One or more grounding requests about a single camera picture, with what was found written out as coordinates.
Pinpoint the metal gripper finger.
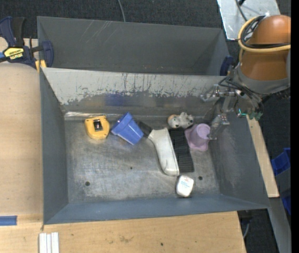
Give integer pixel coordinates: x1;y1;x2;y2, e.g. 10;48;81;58
208;114;230;141
200;84;222;102

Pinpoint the purple plastic cup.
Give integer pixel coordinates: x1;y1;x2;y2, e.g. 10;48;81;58
184;123;211;152

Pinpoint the grey toy animal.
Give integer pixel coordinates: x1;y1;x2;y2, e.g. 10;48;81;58
167;111;195;130

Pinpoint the black ribbed strip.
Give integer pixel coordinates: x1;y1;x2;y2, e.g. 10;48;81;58
168;129;195;173

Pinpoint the small white floss box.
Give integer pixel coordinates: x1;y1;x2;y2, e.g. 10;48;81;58
175;174;195;199

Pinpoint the blue plastic cup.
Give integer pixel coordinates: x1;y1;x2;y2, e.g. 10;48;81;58
110;111;145;146

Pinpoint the grey metal bin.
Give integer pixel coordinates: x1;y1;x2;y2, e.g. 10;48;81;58
36;16;272;225

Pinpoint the yellow tape measure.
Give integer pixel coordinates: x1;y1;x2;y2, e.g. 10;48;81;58
84;115;111;141

